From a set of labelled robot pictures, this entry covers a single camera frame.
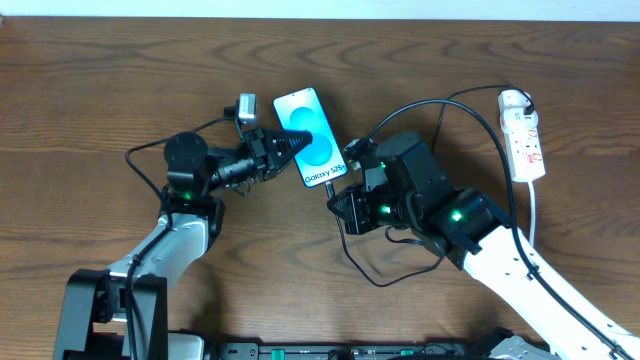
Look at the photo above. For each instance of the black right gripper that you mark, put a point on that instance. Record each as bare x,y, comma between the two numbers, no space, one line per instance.
347,211

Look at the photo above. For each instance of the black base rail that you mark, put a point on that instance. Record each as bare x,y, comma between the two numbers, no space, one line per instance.
498,344

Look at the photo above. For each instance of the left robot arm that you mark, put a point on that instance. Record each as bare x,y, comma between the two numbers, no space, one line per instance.
121,312

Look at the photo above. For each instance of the white USB charger plug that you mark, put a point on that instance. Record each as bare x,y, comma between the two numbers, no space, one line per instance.
514,120

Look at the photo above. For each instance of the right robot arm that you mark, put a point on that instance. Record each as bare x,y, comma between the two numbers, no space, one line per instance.
475,234

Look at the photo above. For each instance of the white power strip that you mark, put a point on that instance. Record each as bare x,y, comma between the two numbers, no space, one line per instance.
523,148

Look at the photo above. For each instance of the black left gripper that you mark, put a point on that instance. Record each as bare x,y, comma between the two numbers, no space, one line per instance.
258,155

